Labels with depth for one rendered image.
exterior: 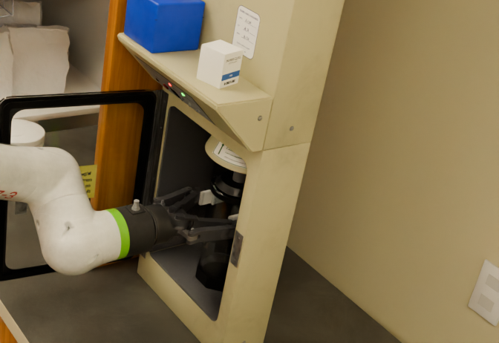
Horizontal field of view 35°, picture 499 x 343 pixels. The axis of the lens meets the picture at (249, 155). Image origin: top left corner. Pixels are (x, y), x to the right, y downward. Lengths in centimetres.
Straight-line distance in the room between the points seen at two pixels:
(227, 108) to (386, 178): 59
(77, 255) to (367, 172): 71
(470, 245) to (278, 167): 45
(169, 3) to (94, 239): 42
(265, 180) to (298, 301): 49
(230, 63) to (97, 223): 36
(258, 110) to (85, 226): 36
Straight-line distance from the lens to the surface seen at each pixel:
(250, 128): 128
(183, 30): 140
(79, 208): 138
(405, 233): 172
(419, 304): 175
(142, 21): 139
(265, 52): 129
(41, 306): 167
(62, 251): 136
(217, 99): 123
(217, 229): 147
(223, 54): 126
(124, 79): 157
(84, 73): 280
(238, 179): 153
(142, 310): 168
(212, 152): 147
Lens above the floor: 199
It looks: 26 degrees down
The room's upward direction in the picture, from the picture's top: 11 degrees clockwise
